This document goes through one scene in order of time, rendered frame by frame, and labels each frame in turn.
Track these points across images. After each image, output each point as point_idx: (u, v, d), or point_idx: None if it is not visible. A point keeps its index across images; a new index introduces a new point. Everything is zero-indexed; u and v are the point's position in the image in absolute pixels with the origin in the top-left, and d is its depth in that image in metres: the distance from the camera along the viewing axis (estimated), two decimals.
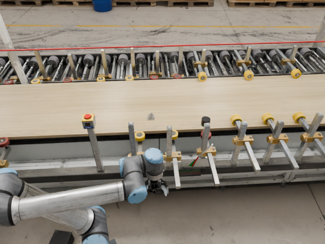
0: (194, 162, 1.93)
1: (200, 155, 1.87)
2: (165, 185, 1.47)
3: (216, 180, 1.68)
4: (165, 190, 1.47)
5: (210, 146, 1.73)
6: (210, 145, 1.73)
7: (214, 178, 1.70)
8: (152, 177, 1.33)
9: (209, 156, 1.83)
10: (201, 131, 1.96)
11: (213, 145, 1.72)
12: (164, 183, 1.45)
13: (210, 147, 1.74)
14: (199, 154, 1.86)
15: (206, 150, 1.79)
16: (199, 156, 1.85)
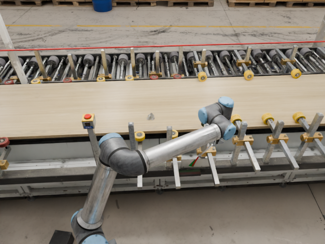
0: (194, 162, 1.93)
1: (200, 155, 1.87)
2: None
3: (216, 180, 1.68)
4: None
5: (210, 146, 1.73)
6: (210, 145, 1.73)
7: (214, 178, 1.70)
8: (230, 118, 1.57)
9: (209, 156, 1.83)
10: None
11: (213, 145, 1.72)
12: None
13: (210, 147, 1.74)
14: (199, 154, 1.86)
15: (206, 150, 1.79)
16: (199, 156, 1.85)
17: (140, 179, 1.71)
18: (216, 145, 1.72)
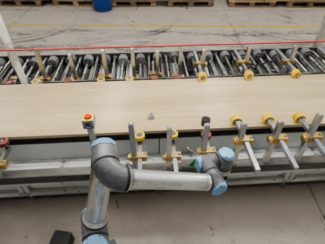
0: (194, 162, 1.93)
1: (200, 154, 1.86)
2: None
3: None
4: None
5: (189, 149, 1.74)
6: (188, 149, 1.74)
7: None
8: (223, 174, 1.48)
9: None
10: (201, 131, 1.96)
11: (189, 147, 1.73)
12: None
13: (190, 149, 1.75)
14: (198, 154, 1.86)
15: (194, 152, 1.79)
16: None
17: None
18: None
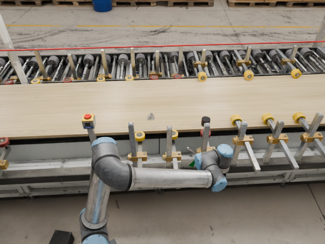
0: (194, 162, 1.93)
1: None
2: None
3: None
4: None
5: (189, 149, 1.74)
6: (188, 149, 1.74)
7: None
8: (222, 171, 1.50)
9: None
10: (201, 129, 1.97)
11: (189, 147, 1.73)
12: None
13: (190, 149, 1.75)
14: None
15: (194, 152, 1.79)
16: None
17: None
18: None
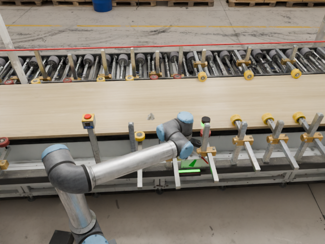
0: (194, 162, 1.93)
1: (200, 154, 1.86)
2: None
3: (215, 177, 1.70)
4: None
5: None
6: None
7: (213, 175, 1.71)
8: None
9: (209, 154, 1.85)
10: (201, 129, 1.98)
11: None
12: None
13: None
14: (198, 154, 1.86)
15: (194, 152, 1.79)
16: (199, 157, 1.86)
17: (140, 179, 1.71)
18: None
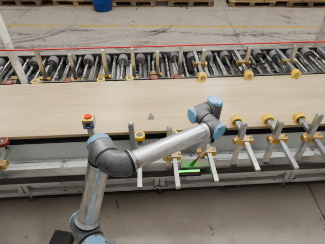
0: None
1: (200, 155, 1.87)
2: (211, 140, 1.65)
3: (215, 177, 1.70)
4: (208, 141, 1.67)
5: (209, 146, 1.73)
6: (210, 145, 1.73)
7: (213, 175, 1.71)
8: None
9: (209, 154, 1.85)
10: None
11: (212, 144, 1.72)
12: (212, 139, 1.63)
13: (209, 147, 1.74)
14: (199, 154, 1.86)
15: (206, 150, 1.79)
16: (199, 156, 1.85)
17: (140, 179, 1.71)
18: None
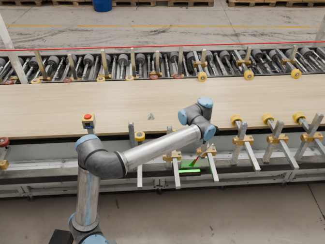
0: (194, 162, 1.93)
1: (200, 155, 1.87)
2: (203, 141, 1.65)
3: (215, 177, 1.70)
4: (200, 142, 1.67)
5: (210, 146, 1.73)
6: (211, 145, 1.73)
7: (213, 175, 1.71)
8: None
9: (209, 154, 1.85)
10: None
11: (213, 145, 1.72)
12: (203, 141, 1.63)
13: (210, 147, 1.74)
14: (199, 154, 1.86)
15: (206, 150, 1.79)
16: (199, 156, 1.85)
17: (140, 179, 1.71)
18: None
